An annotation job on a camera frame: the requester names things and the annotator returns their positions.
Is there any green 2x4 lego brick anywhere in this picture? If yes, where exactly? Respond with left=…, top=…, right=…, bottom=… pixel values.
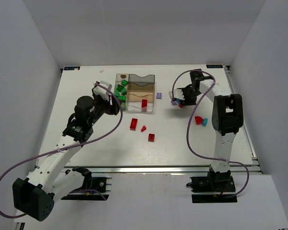
left=118, top=95, right=126, bottom=102

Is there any red 2x2 lego brick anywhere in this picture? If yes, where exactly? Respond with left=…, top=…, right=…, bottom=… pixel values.
left=148, top=133, right=155, bottom=142

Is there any green lego brick carried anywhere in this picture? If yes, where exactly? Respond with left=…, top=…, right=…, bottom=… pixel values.
left=116, top=84, right=124, bottom=92

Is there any tall clear narrow container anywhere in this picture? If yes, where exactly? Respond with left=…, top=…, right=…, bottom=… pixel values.
left=114, top=73, right=129, bottom=110

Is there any green upside-down 2x2 lego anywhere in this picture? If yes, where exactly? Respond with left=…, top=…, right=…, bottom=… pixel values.
left=121, top=80, right=128, bottom=86

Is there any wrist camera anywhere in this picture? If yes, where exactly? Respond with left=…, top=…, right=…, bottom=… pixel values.
left=168, top=89, right=185, bottom=100
left=92, top=80, right=112, bottom=102

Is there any red rounded lego brick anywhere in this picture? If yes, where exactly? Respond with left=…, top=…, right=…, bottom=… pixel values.
left=195, top=116, right=204, bottom=125

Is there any lilac 2x2 lego brick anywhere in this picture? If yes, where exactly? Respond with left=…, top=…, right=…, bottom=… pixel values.
left=156, top=92, right=162, bottom=99

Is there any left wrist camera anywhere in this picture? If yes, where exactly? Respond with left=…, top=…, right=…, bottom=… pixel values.
left=92, top=80, right=112, bottom=102

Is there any amber tinted container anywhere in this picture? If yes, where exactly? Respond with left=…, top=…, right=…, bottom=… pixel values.
left=127, top=83, right=155, bottom=103

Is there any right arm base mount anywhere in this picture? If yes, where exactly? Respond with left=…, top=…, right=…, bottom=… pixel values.
left=186, top=176, right=238, bottom=204

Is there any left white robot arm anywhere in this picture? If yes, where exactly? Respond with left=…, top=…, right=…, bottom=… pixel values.
left=12, top=90, right=120, bottom=221

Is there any light blue small lego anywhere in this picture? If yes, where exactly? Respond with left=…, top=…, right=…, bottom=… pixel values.
left=202, top=118, right=208, bottom=127

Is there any red 2x4 lego brick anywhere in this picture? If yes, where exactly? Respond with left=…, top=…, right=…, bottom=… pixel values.
left=130, top=118, right=138, bottom=130

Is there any grey smoked container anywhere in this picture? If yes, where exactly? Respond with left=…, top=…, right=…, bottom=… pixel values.
left=128, top=74, right=155, bottom=86

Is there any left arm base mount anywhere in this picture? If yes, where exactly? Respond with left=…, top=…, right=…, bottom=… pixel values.
left=61, top=167, right=112, bottom=201

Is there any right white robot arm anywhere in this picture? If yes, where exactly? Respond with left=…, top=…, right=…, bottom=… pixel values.
left=173, top=69, right=243, bottom=175

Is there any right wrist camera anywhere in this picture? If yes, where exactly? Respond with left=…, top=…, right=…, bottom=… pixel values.
left=168, top=89, right=185, bottom=100

